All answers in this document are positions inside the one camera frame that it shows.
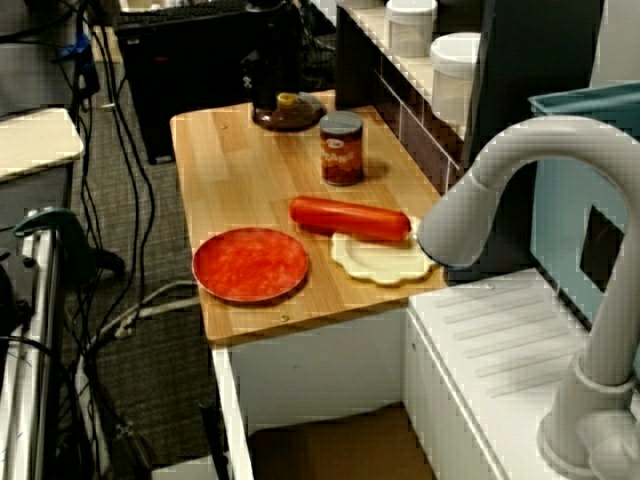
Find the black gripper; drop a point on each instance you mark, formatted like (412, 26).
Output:
(267, 62)

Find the brown glass lid yellow knob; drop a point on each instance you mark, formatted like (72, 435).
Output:
(300, 120)

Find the brown beans can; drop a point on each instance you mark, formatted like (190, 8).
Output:
(342, 155)

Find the red toy sausage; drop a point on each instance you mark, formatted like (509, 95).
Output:
(350, 217)

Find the black computer case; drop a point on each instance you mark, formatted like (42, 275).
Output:
(165, 100)

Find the cream shelf ledge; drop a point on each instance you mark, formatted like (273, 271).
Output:
(400, 65)

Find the red round plate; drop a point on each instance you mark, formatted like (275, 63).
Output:
(250, 265)

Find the small white lidded jar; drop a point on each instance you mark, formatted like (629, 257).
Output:
(410, 30)

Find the large white lidded jar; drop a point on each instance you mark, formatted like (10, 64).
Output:
(452, 75)

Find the cream scalloped plate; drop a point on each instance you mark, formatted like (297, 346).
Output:
(380, 265)

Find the cream side table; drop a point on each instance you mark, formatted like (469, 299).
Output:
(35, 140)

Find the white toy kitchen cabinet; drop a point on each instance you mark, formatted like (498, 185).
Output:
(320, 375)

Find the grey toy faucet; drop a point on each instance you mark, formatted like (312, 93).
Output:
(550, 140)

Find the black electronics box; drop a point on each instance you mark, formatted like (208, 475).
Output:
(12, 300)

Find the teal plastic bin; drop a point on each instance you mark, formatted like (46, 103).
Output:
(555, 200)

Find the white toy sink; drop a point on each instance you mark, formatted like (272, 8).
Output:
(500, 325)

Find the dark grey shelf post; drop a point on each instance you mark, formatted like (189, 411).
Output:
(525, 60)

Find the aluminium extrusion rail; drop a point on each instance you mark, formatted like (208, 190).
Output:
(40, 325)

